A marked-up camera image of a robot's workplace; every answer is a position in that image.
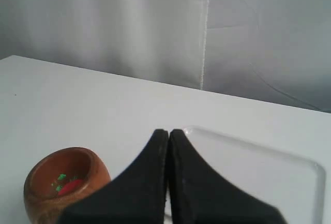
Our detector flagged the red object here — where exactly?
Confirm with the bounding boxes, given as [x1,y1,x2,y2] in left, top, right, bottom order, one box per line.
[57,179,83,196]

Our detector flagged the wooden mortar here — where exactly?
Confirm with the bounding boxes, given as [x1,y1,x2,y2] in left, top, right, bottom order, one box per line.
[23,147,111,223]

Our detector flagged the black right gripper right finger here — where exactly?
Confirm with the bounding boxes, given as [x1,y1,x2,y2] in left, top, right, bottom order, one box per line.
[168,129,286,223]

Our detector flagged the blurry green object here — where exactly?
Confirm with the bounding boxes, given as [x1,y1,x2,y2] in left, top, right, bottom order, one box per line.
[51,174,78,192]

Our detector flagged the white rectangular tray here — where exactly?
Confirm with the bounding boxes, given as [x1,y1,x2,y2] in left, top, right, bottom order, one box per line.
[183,126,325,223]

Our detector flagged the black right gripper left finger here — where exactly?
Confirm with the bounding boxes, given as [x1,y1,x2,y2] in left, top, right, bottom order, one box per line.
[59,129,168,223]

